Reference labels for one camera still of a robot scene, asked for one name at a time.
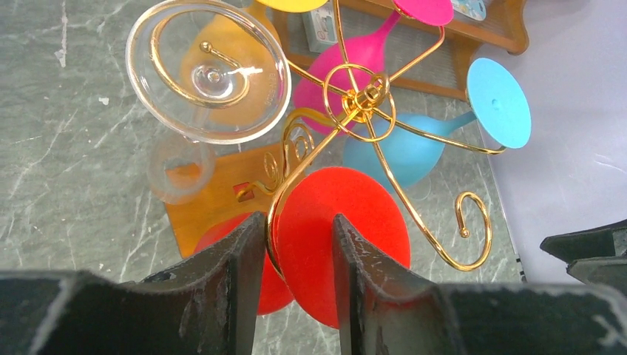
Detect brown wooden shelf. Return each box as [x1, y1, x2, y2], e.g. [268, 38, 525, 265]
[271, 0, 530, 101]

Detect red wine glass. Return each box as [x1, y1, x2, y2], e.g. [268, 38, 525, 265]
[193, 166, 413, 330]

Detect gold wire wine glass rack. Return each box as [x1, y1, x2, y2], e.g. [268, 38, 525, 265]
[149, 0, 506, 273]

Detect light blue packaged item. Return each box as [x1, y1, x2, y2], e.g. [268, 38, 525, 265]
[451, 0, 487, 21]

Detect orange wine glass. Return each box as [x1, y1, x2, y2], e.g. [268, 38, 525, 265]
[178, 1, 291, 140]

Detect light blue wine glass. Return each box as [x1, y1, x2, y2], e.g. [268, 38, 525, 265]
[342, 57, 532, 195]

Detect small white box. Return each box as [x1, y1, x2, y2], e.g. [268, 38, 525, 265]
[302, 1, 337, 53]

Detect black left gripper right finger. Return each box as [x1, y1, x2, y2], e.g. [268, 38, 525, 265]
[335, 221, 626, 354]

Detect clear wine glass on rack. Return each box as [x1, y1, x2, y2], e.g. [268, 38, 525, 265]
[125, 1, 292, 204]

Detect pink wine glass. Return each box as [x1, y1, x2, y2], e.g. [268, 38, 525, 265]
[294, 1, 454, 116]

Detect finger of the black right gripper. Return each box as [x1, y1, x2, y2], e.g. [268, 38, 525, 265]
[567, 256, 626, 295]
[540, 220, 626, 263]

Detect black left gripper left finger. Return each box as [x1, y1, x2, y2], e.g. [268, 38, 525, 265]
[1, 212, 266, 354]

